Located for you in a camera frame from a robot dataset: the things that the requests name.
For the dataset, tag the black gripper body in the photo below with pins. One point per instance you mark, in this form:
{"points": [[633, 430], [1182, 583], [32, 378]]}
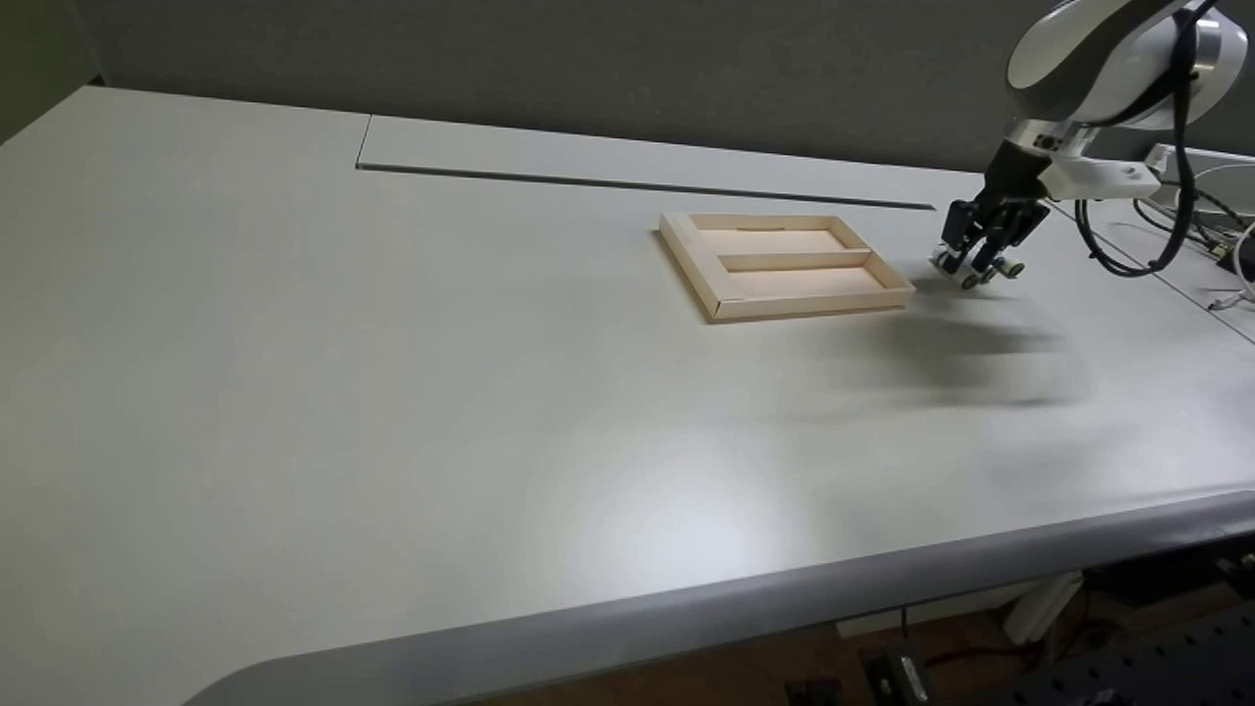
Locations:
{"points": [[1005, 209]]}

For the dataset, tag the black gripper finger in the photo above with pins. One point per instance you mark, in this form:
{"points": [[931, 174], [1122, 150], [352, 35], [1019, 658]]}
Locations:
{"points": [[999, 268], [948, 261]]}

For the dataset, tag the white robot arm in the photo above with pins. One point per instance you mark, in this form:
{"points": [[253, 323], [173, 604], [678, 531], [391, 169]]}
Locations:
{"points": [[1075, 72]]}

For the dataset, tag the light wooden tray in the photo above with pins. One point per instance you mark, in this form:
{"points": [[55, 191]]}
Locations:
{"points": [[746, 268]]}

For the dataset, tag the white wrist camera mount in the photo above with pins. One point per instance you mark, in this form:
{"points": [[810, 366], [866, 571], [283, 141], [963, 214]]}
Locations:
{"points": [[1069, 166]]}

